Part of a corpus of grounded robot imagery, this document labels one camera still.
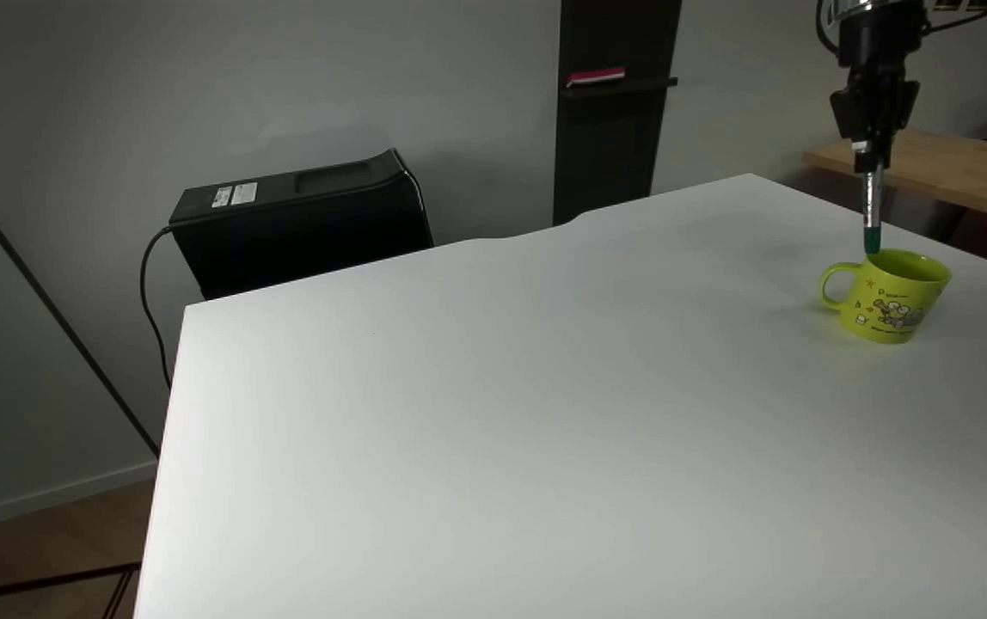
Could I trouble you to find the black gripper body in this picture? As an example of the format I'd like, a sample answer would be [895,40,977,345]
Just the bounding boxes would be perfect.
[828,0,926,140]

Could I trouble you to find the green marker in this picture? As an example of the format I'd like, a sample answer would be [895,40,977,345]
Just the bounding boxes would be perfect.
[864,166,884,254]

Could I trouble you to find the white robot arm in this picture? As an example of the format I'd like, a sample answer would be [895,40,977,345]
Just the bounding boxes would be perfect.
[813,0,987,172]

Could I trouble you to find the yellow-green mug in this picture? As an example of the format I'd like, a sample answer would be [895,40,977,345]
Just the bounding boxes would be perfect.
[817,247,953,345]

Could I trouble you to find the dark tall cabinet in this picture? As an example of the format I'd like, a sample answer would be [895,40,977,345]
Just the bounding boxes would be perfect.
[552,0,679,222]

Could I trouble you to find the pink item on cabinet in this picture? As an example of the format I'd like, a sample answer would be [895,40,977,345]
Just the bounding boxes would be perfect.
[563,65,628,89]

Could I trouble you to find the black computer tower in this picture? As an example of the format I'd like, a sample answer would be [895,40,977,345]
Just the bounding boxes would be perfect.
[169,147,433,300]

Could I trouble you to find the black power cable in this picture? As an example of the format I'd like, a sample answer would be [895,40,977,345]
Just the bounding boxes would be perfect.
[138,219,182,391]

